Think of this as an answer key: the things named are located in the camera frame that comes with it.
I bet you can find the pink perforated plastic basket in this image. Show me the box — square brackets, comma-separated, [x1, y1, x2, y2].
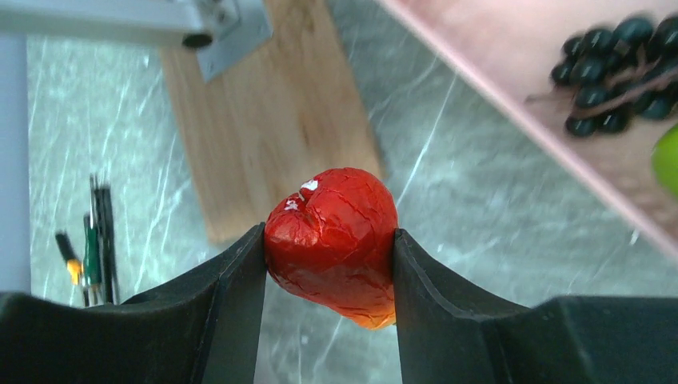
[376, 0, 678, 261]

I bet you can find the wooden base board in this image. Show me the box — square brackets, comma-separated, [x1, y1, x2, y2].
[160, 1, 384, 244]

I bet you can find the red wax apple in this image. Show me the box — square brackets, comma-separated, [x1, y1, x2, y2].
[264, 167, 398, 330]

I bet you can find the green apple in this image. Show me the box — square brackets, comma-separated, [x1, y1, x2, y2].
[651, 125, 677, 199]

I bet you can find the green handled screwdriver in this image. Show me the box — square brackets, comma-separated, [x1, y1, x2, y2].
[82, 174, 119, 307]

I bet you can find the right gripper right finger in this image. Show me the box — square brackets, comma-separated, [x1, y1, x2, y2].
[393, 230, 677, 383]

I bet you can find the black grape bunch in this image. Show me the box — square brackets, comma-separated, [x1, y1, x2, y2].
[525, 14, 677, 138]

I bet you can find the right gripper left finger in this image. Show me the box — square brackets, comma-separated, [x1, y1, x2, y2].
[1, 225, 266, 383]

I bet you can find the silver monitor stand bracket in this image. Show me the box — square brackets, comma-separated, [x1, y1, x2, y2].
[1, 0, 273, 82]

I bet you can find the dark tilted monitor panel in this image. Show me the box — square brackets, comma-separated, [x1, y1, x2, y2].
[1, 34, 31, 294]

